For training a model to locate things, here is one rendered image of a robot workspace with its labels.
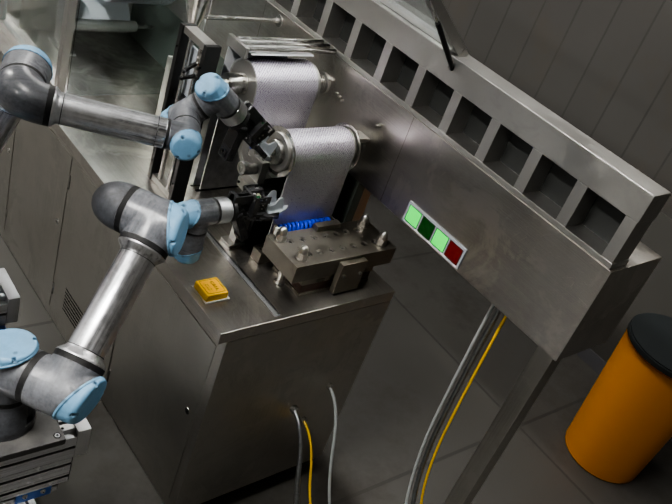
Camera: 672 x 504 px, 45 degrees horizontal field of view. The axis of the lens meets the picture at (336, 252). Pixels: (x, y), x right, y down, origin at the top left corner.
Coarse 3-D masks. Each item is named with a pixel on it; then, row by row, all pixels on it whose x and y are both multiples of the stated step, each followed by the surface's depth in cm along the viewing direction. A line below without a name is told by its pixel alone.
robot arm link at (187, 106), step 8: (192, 96) 205; (176, 104) 206; (184, 104) 205; (192, 104) 204; (168, 112) 206; (176, 112) 202; (184, 112) 201; (192, 112) 203; (200, 112) 205; (200, 120) 206
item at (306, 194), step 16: (288, 176) 233; (304, 176) 237; (320, 176) 241; (336, 176) 246; (288, 192) 237; (304, 192) 241; (320, 192) 246; (336, 192) 251; (288, 208) 241; (304, 208) 246; (320, 208) 251; (272, 224) 242
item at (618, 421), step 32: (640, 320) 340; (640, 352) 323; (608, 384) 340; (640, 384) 326; (576, 416) 363; (608, 416) 340; (640, 416) 330; (576, 448) 357; (608, 448) 344; (640, 448) 340; (608, 480) 352
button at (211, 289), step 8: (200, 280) 227; (208, 280) 228; (216, 280) 229; (200, 288) 225; (208, 288) 225; (216, 288) 226; (224, 288) 227; (208, 296) 223; (216, 296) 225; (224, 296) 227
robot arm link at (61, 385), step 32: (128, 192) 182; (128, 224) 181; (160, 224) 180; (128, 256) 179; (160, 256) 181; (128, 288) 177; (96, 320) 173; (64, 352) 170; (96, 352) 173; (32, 384) 167; (64, 384) 167; (96, 384) 170; (64, 416) 168
